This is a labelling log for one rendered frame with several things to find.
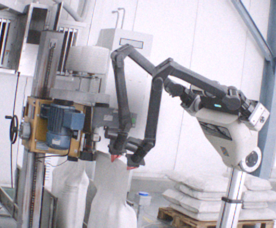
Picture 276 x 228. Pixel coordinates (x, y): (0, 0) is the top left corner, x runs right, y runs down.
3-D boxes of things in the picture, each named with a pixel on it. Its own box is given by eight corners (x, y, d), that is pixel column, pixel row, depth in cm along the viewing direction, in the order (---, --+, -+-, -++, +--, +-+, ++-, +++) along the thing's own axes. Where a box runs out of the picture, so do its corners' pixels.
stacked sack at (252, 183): (273, 192, 654) (275, 180, 653) (246, 192, 634) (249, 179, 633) (242, 182, 713) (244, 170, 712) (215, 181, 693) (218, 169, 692)
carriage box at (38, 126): (80, 157, 346) (87, 105, 344) (29, 151, 330) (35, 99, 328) (66, 150, 368) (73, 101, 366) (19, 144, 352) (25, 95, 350)
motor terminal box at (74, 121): (82, 134, 321) (86, 113, 320) (70, 134, 313) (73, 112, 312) (72, 131, 326) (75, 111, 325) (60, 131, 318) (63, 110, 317)
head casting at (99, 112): (124, 155, 360) (131, 107, 358) (87, 151, 348) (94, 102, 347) (105, 147, 386) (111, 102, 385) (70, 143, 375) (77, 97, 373)
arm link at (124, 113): (124, 54, 312) (118, 50, 321) (114, 56, 310) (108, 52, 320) (134, 130, 325) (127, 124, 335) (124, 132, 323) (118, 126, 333)
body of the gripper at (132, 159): (124, 154, 306) (130, 146, 302) (141, 156, 311) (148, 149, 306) (126, 165, 303) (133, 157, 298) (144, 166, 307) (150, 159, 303)
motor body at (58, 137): (73, 152, 323) (79, 107, 321) (49, 149, 316) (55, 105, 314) (64, 147, 336) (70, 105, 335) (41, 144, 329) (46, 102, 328)
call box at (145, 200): (150, 205, 357) (151, 196, 356) (138, 204, 353) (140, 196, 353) (144, 202, 364) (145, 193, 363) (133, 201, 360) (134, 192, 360)
